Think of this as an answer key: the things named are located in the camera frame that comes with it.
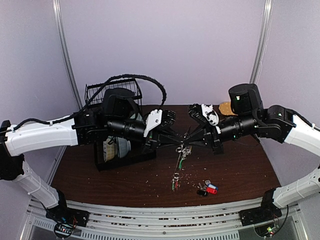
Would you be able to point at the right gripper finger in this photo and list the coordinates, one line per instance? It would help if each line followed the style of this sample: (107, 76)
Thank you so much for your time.
(197, 143)
(197, 135)

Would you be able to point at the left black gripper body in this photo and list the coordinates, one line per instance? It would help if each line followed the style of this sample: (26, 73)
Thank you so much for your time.
(151, 140)

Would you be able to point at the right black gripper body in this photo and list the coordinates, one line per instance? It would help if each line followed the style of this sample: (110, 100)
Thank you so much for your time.
(213, 139)

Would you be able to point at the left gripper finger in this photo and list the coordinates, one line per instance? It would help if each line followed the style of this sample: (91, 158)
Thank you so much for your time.
(167, 142)
(168, 135)

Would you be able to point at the keyring with green tag keys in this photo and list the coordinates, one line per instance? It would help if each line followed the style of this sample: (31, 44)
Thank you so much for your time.
(183, 151)

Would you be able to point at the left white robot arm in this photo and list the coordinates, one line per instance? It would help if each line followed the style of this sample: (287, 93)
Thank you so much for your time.
(70, 131)

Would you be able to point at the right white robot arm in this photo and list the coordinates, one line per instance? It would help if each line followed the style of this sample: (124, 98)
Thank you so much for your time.
(278, 123)

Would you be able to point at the yellow round plate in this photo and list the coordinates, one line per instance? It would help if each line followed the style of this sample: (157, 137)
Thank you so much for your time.
(225, 109)

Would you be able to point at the black tray with dishes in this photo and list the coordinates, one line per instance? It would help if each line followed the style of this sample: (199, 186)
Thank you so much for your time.
(119, 144)

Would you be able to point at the key bunch with red tag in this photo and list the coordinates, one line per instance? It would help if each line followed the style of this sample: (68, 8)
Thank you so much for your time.
(207, 188)

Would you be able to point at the right round circuit board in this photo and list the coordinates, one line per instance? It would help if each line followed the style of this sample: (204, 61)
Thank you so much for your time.
(267, 230)

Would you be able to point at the round circuit board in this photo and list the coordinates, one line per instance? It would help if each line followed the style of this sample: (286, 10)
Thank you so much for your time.
(267, 230)
(63, 231)

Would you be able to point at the left round circuit board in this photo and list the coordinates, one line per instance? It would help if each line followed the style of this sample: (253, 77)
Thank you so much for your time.
(63, 231)

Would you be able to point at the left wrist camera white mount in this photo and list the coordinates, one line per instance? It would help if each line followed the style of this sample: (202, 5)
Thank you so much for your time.
(159, 119)

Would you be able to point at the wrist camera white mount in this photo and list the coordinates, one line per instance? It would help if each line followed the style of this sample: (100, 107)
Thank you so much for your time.
(204, 115)
(159, 119)

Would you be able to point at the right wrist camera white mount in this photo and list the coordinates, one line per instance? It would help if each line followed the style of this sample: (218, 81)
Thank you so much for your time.
(204, 115)

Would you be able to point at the aluminium rail frame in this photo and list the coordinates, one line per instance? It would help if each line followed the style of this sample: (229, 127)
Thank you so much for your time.
(207, 222)

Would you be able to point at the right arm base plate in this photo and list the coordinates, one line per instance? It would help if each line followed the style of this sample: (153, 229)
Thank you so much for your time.
(258, 215)

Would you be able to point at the right aluminium corner post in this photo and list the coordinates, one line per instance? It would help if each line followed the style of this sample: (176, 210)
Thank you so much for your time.
(262, 41)

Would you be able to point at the aluminium corner post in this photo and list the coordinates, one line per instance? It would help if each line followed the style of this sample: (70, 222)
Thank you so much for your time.
(65, 52)
(262, 41)

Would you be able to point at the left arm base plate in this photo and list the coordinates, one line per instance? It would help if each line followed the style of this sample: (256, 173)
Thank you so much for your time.
(69, 216)

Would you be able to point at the left aluminium corner post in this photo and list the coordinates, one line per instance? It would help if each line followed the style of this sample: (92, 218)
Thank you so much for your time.
(65, 52)

